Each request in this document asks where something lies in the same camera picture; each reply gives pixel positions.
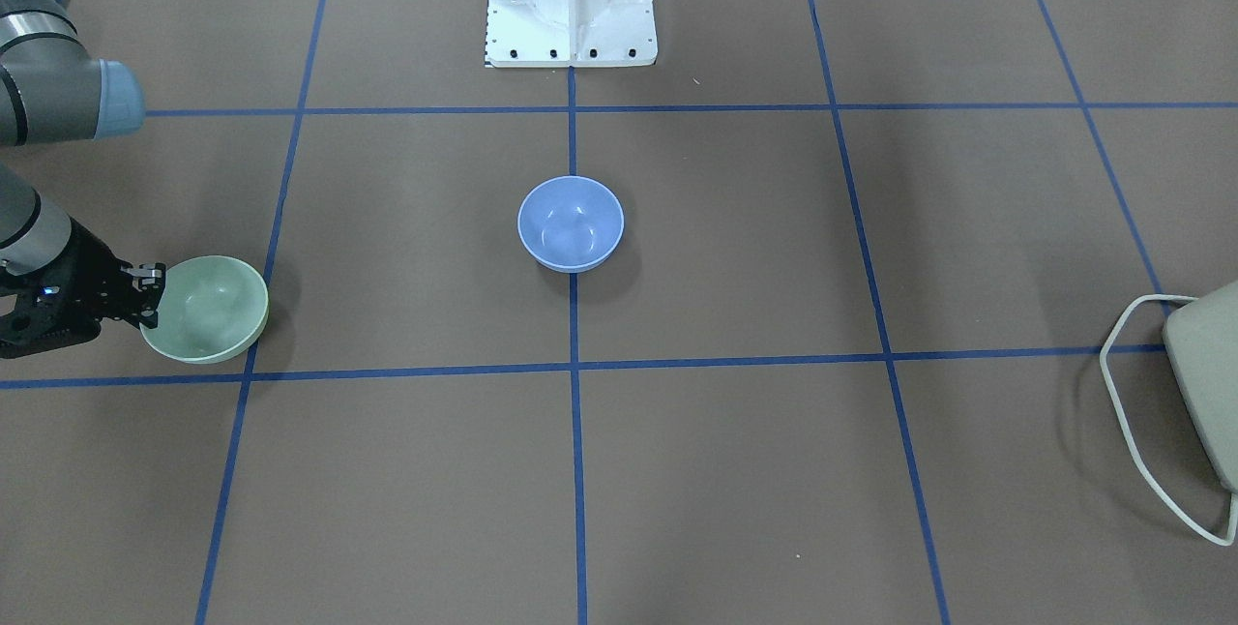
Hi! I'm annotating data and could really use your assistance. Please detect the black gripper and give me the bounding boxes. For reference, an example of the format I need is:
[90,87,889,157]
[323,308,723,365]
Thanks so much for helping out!
[1,220,167,360]

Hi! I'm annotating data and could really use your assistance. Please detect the green bowl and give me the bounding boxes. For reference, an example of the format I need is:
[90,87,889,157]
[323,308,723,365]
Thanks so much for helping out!
[137,255,270,365]

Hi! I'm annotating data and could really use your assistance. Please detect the blue bowl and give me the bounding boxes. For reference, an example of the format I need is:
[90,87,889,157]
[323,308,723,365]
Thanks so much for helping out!
[516,175,625,274]

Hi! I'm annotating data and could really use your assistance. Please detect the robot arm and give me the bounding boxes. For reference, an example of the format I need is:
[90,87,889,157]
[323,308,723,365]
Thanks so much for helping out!
[1,0,167,360]

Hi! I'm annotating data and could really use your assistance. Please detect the cream toaster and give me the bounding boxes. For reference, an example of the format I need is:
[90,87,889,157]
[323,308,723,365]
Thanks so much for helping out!
[1162,283,1237,493]

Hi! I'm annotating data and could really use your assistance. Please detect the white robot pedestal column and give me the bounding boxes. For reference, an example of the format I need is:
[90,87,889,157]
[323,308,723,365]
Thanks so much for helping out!
[484,0,659,69]

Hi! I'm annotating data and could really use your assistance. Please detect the white toaster cord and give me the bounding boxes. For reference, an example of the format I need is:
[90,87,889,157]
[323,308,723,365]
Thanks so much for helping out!
[1101,295,1238,547]

